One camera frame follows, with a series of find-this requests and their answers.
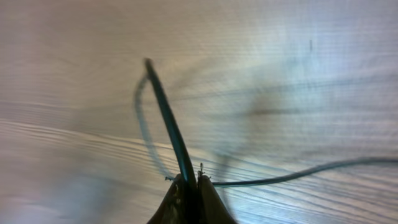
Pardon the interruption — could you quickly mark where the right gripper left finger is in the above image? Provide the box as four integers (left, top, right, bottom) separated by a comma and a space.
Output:
147, 174, 188, 224

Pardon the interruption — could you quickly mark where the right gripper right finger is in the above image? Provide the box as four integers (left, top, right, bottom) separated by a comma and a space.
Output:
198, 175, 237, 224

